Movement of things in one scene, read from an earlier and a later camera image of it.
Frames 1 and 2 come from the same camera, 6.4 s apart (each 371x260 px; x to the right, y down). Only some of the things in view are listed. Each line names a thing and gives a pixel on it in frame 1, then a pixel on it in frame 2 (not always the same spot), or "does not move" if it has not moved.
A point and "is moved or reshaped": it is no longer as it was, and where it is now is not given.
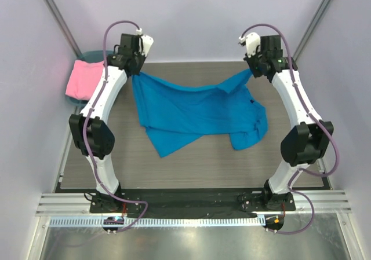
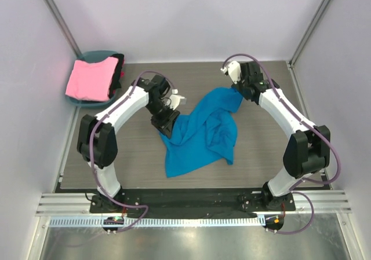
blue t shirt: [175, 114] is moved or reshaped
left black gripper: [135, 68] -> [165, 120]
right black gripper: [258, 69] -> [245, 90]
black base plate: [192, 202] does not move
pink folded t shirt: [84, 79] does not move
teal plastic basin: [93, 55] does not move
